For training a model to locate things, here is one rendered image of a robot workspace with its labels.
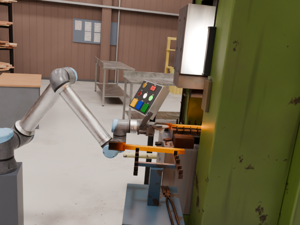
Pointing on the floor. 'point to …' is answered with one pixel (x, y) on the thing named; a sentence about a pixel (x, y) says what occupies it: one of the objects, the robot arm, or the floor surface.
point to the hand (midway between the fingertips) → (167, 125)
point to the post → (148, 159)
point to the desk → (17, 96)
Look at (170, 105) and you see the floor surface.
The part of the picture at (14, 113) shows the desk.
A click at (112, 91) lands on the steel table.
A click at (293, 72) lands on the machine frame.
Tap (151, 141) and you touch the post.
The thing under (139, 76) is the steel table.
